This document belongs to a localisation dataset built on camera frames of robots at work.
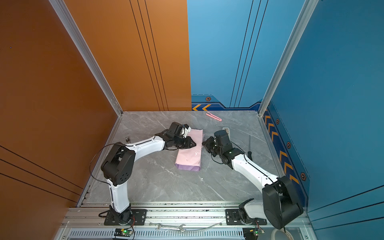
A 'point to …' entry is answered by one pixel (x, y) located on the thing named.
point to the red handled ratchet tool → (127, 140)
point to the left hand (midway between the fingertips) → (196, 143)
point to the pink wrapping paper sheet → (190, 159)
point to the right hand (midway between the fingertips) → (199, 142)
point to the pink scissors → (213, 116)
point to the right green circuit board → (250, 233)
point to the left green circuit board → (123, 232)
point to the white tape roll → (274, 232)
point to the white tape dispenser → (227, 129)
